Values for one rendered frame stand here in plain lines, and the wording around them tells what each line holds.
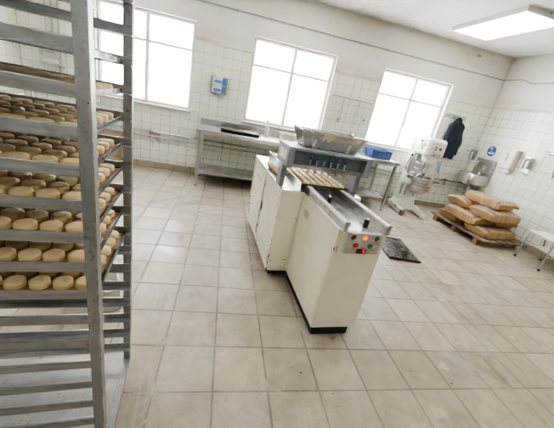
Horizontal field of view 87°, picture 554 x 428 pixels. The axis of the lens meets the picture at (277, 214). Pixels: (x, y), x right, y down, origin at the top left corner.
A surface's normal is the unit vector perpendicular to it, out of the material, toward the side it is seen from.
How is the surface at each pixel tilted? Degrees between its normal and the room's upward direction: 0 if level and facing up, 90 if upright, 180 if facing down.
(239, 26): 90
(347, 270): 90
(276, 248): 90
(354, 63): 90
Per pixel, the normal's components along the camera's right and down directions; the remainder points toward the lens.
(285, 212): 0.22, 0.40
